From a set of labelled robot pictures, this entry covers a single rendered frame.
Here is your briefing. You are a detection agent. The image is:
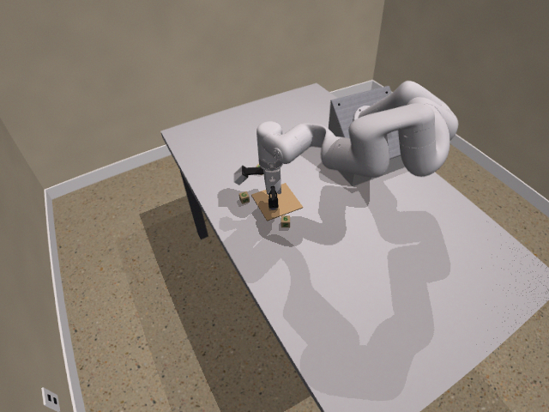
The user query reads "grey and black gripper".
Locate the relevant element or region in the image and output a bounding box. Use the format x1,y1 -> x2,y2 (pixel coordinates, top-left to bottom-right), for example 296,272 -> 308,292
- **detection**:
259,164 -> 283,209

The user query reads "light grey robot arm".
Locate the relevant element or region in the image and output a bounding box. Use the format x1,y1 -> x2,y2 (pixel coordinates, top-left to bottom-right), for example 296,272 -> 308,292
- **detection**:
256,81 -> 458,178

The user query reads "tan flat mat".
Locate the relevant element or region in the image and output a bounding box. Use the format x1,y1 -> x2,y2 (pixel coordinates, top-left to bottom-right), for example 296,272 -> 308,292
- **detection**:
252,183 -> 303,221

